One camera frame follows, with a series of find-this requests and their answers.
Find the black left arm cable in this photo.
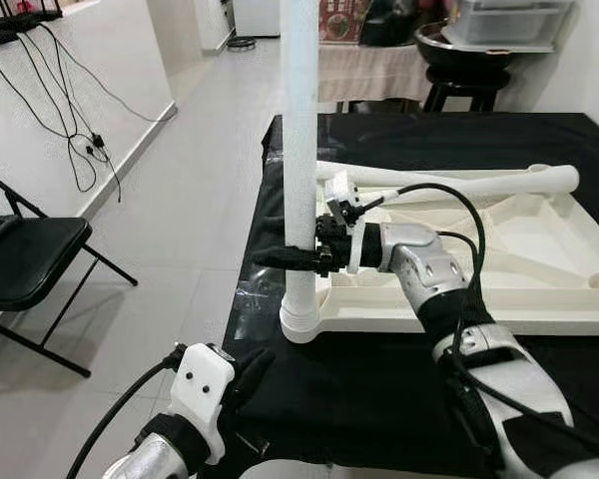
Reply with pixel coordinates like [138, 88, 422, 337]
[68, 344, 186, 479]

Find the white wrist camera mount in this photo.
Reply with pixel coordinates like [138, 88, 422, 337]
[324, 170, 365, 275]
[167, 344, 236, 465]

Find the black bag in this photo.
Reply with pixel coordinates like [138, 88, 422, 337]
[359, 0, 420, 46]

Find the black power strip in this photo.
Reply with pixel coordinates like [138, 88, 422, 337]
[0, 8, 66, 46]

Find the white appliance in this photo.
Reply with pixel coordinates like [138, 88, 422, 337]
[230, 0, 281, 39]

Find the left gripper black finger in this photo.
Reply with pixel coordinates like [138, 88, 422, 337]
[242, 346, 278, 402]
[230, 346, 265, 400]

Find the black wall cable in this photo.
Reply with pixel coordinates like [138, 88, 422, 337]
[0, 20, 121, 201]
[40, 20, 176, 126]

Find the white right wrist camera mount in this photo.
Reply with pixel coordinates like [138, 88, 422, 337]
[324, 170, 365, 275]

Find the white plastic table top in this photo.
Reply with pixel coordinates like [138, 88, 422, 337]
[280, 165, 599, 343]

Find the black plastic table cover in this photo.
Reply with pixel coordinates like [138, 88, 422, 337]
[225, 112, 599, 475]

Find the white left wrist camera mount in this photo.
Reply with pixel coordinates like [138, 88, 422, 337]
[167, 344, 236, 465]

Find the clear plastic container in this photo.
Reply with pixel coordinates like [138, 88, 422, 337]
[444, 0, 575, 49]

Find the orange lid storage box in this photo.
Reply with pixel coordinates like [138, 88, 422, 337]
[319, 0, 365, 43]

